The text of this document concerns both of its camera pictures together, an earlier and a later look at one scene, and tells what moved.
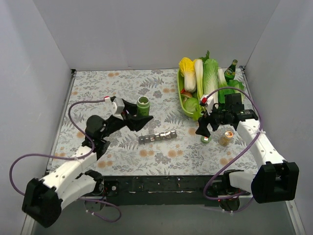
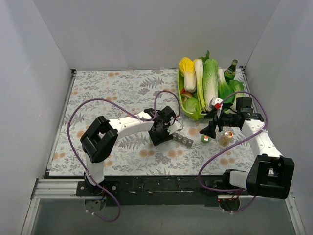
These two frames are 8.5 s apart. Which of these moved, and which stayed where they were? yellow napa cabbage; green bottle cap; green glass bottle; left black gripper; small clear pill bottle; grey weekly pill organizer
Moved: left black gripper; grey weekly pill organizer
Stayed: small clear pill bottle; green bottle cap; yellow napa cabbage; green glass bottle
